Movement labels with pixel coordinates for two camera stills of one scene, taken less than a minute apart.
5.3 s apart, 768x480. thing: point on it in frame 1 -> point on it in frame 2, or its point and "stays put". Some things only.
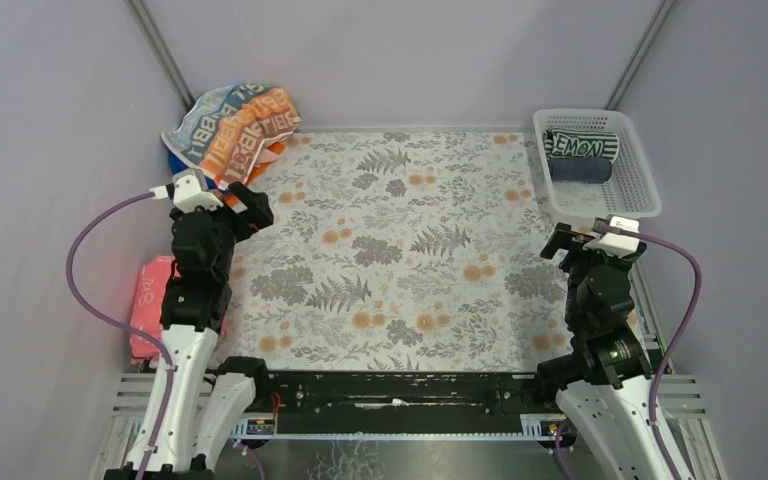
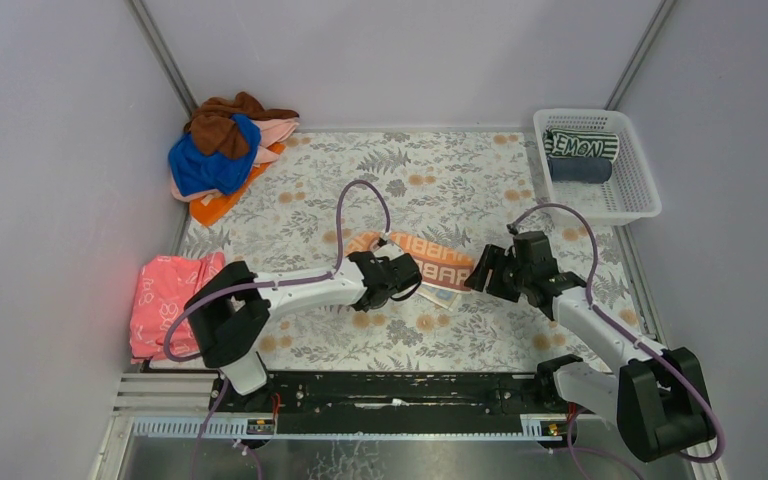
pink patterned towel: (150, 288) stays put
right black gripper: (567, 244) -> (496, 270)
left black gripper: (239, 213) -> (399, 273)
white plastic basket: (593, 165) stays put
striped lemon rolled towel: (559, 143) stays put
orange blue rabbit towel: (226, 131) -> (443, 274)
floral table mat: (402, 250) stays put
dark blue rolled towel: (581, 169) stays put
